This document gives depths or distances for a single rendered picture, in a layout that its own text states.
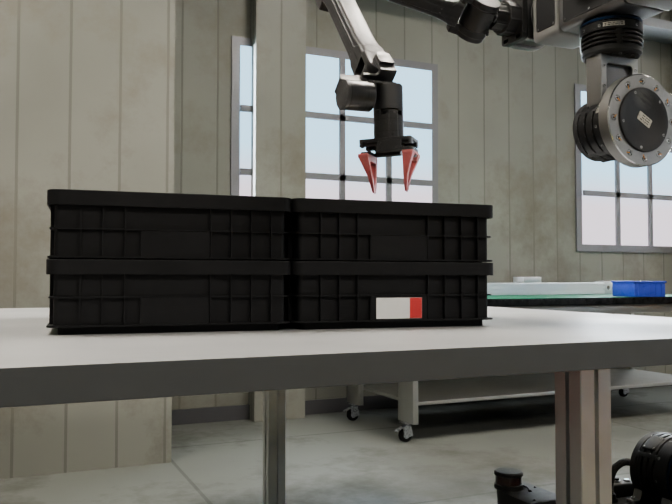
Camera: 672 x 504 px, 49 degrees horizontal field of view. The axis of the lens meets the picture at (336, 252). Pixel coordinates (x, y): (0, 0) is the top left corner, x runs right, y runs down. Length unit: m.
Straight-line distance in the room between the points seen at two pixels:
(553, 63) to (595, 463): 4.47
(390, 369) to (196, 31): 3.57
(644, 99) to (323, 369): 1.09
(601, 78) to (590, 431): 0.86
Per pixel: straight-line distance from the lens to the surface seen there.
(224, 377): 0.85
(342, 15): 1.64
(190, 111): 4.22
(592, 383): 1.19
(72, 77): 3.32
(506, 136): 5.13
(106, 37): 3.38
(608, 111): 1.68
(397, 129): 1.41
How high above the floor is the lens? 0.79
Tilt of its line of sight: 2 degrees up
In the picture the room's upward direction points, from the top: straight up
